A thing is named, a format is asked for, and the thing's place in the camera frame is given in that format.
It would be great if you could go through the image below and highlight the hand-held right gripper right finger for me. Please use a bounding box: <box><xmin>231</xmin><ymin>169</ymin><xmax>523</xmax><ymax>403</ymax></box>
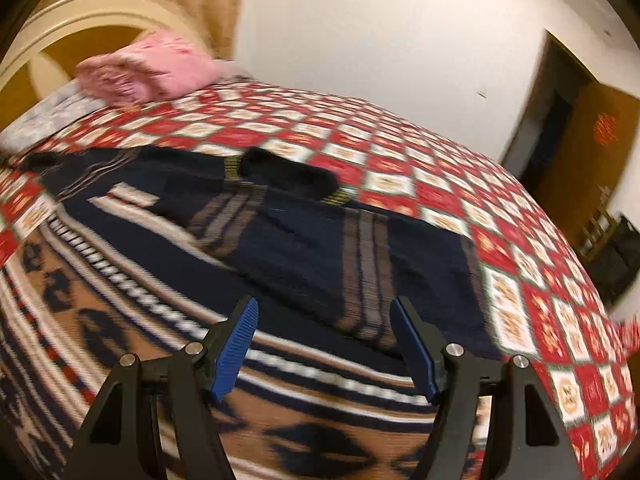
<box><xmin>389</xmin><ymin>297</ymin><xmax>587</xmax><ymax>480</ymax></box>

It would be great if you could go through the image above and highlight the grey patterned pillow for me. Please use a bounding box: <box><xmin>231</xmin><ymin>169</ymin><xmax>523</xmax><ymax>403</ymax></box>
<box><xmin>0</xmin><ymin>59</ymin><xmax>251</xmax><ymax>157</ymax></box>

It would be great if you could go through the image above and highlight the black bag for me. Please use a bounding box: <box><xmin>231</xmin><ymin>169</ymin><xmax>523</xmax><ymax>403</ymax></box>
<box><xmin>590</xmin><ymin>212</ymin><xmax>640</xmax><ymax>307</ymax></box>

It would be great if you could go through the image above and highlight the brown navy patterned blanket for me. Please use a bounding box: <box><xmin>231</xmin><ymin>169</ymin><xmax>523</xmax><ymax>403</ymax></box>
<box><xmin>0</xmin><ymin>170</ymin><xmax>501</xmax><ymax>480</ymax></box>

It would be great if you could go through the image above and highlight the wooden chair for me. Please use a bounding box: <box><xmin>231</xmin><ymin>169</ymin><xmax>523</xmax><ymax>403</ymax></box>
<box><xmin>579</xmin><ymin>206</ymin><xmax>620</xmax><ymax>262</ymax></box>

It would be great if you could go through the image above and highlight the navy knitted sweater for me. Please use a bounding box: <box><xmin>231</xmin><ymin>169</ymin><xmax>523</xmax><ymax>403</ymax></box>
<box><xmin>22</xmin><ymin>146</ymin><xmax>501</xmax><ymax>361</ymax></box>

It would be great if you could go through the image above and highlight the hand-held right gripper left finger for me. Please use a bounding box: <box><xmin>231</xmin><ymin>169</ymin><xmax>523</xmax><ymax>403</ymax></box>
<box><xmin>62</xmin><ymin>296</ymin><xmax>261</xmax><ymax>480</ymax></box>

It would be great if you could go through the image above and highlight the wooden door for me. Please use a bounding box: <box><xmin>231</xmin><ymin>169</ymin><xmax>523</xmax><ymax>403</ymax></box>
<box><xmin>536</xmin><ymin>80</ymin><xmax>640</xmax><ymax>253</ymax></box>

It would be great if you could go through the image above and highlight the red checked bear blanket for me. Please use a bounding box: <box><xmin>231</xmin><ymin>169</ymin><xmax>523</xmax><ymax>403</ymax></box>
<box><xmin>0</xmin><ymin>77</ymin><xmax>640</xmax><ymax>480</ymax></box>

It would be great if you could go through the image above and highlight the wooden door frame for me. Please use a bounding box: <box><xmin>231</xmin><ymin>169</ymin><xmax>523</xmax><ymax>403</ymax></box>
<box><xmin>500</xmin><ymin>29</ymin><xmax>603</xmax><ymax>196</ymax></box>

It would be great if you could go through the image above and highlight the cream bed headboard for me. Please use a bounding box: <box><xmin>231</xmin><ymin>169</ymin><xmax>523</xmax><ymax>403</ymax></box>
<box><xmin>0</xmin><ymin>0</ymin><xmax>213</xmax><ymax>133</ymax></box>

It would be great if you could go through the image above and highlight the red paper door decoration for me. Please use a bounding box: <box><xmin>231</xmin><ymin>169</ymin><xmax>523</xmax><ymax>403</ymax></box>
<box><xmin>592</xmin><ymin>113</ymin><xmax>619</xmax><ymax>147</ymax></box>

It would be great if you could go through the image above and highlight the pink pillow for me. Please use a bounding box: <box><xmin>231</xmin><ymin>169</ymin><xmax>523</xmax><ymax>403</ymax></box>
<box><xmin>75</xmin><ymin>29</ymin><xmax>230</xmax><ymax>109</ymax></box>

